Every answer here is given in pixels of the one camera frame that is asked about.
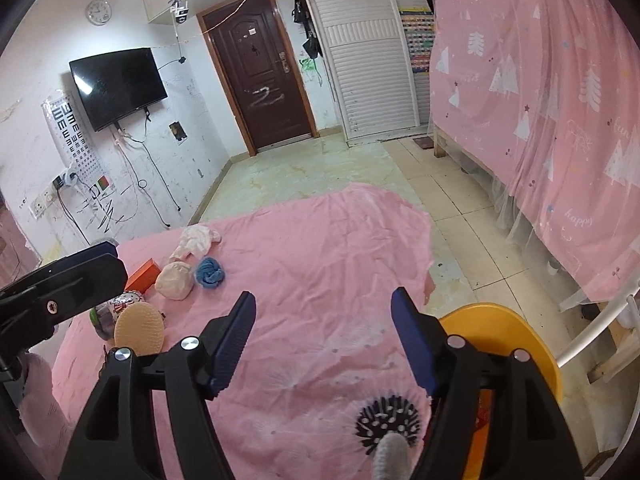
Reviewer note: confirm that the pink bedsheet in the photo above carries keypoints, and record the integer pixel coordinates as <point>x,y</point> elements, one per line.
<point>310,270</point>

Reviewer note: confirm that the beige round pouch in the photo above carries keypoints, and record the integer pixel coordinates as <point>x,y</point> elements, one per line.
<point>175,281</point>

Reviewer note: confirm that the white wall socket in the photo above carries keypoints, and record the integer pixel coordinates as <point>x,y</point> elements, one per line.
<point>43,205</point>

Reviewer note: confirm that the beige round brush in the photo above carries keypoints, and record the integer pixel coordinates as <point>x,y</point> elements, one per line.
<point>137,330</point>

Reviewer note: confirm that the white wall clock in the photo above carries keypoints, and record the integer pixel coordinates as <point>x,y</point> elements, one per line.
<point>97,11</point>

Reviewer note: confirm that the red white printed can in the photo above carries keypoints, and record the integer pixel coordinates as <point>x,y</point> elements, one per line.
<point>122,305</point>

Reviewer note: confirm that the yellow round stool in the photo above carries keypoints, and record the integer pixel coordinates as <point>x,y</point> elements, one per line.
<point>500,330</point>

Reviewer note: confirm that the blue cloth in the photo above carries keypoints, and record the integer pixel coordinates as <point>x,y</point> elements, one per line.
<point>210,272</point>

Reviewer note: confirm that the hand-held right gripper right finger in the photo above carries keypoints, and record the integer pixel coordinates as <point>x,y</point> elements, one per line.
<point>415,345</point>

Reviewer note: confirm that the person's right hand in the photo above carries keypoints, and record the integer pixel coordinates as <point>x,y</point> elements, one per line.
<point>395,457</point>

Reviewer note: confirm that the black hanging bag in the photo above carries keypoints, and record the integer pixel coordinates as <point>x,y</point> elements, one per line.
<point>312,46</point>
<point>300,5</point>

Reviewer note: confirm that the white security camera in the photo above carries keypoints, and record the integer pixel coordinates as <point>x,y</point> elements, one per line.
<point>180,12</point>

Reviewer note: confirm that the open wall junction box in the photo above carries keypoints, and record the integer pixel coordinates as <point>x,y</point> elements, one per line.
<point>177,130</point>

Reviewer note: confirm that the wooden bed leg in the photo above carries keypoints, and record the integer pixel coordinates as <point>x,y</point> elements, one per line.
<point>440,142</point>

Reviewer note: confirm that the pink tree print curtain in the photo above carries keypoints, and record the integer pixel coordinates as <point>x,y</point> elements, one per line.
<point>550,110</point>

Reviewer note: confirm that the dark brown door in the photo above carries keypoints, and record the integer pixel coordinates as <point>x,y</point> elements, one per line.
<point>260,75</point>

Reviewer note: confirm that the beige cloth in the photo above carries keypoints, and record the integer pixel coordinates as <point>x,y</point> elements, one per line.
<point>197,241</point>

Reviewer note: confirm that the white metal chair frame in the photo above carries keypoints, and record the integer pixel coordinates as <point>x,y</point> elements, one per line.
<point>595,327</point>

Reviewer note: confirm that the black wall television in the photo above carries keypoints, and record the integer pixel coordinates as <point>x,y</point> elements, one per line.
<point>117,87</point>

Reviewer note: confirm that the white shutter wardrobe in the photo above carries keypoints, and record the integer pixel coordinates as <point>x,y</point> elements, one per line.
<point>370,70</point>

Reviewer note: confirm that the grey green packet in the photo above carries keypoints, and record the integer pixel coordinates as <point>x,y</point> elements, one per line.
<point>102,322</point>

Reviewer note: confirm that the eye chart poster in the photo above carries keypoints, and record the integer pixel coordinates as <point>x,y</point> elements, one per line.
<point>70,130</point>

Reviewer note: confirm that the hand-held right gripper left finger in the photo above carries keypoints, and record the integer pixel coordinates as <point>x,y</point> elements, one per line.
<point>234,345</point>

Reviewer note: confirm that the colourful chart poster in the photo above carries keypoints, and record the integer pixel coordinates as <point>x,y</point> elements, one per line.
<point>417,40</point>

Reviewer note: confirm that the person's left hand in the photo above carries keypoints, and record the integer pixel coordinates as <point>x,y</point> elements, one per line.
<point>45,400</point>

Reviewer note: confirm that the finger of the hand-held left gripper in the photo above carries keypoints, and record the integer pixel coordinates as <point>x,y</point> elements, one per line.
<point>100,249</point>
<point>80,285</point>

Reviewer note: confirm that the white mesh net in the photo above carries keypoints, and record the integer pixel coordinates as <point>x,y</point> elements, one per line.
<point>505,205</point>

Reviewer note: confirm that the orange box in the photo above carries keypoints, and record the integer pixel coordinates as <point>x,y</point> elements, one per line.
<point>145,275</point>

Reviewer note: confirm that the dark doormat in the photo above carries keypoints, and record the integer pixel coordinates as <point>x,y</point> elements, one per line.
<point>424,142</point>

